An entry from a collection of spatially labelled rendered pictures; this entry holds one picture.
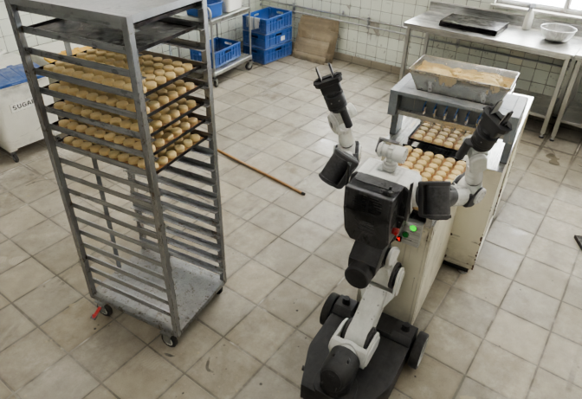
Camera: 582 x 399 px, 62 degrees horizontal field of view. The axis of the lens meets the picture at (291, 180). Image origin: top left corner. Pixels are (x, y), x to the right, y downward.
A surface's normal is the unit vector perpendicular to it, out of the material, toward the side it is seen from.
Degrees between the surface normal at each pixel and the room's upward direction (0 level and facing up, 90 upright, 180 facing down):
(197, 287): 0
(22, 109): 92
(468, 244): 90
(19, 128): 90
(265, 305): 0
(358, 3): 90
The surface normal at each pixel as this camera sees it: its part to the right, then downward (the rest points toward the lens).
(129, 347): 0.02, -0.84
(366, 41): -0.59, 0.43
